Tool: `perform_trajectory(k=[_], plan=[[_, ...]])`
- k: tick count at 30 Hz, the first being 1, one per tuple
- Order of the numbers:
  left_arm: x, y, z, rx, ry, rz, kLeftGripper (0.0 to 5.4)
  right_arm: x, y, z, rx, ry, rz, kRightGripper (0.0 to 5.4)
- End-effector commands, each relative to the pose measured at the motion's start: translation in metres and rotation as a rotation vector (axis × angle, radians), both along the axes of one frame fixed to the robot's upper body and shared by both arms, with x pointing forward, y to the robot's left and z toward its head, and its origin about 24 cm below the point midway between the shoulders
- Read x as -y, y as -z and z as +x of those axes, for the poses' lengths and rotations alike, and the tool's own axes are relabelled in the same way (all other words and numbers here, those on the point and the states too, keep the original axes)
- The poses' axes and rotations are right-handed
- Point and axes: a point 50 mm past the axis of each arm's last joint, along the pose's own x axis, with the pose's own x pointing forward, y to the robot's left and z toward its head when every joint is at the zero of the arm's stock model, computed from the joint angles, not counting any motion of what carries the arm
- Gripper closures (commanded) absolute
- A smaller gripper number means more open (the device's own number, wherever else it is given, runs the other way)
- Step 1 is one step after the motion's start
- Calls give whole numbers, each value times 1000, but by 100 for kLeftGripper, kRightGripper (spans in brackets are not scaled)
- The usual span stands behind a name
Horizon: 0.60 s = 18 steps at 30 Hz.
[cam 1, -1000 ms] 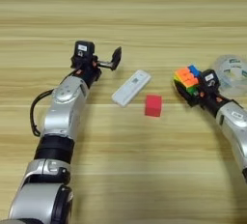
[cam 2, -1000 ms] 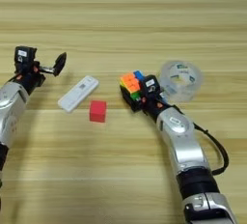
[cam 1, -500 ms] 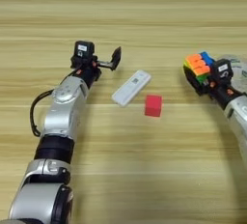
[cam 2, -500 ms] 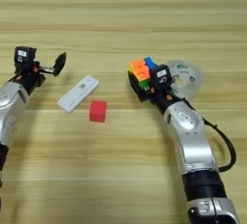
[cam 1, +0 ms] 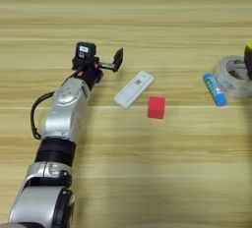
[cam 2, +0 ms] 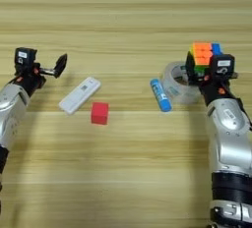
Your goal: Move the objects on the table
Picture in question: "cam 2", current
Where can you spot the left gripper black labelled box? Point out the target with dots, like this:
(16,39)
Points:
(25,56)

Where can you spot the red cube block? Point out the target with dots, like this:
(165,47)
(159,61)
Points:
(99,113)

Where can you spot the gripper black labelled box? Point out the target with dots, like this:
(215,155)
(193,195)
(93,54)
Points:
(25,56)
(223,65)

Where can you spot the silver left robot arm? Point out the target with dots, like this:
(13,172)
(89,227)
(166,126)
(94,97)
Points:
(11,110)

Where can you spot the white rectangular eraser block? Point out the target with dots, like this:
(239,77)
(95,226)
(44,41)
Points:
(79,95)

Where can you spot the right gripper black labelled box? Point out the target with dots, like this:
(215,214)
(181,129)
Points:
(223,65)

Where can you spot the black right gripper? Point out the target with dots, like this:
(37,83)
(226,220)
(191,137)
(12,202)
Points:
(216,89)

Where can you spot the multicoloured puzzle cube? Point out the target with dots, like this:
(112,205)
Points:
(203,55)

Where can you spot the blue glue stick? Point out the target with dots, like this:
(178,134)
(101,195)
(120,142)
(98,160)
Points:
(160,95)

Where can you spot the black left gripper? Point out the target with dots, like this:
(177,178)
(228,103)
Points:
(29,78)

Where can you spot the clear tape roll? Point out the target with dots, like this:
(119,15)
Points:
(175,87)

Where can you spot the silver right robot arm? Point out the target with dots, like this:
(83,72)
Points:
(229,140)

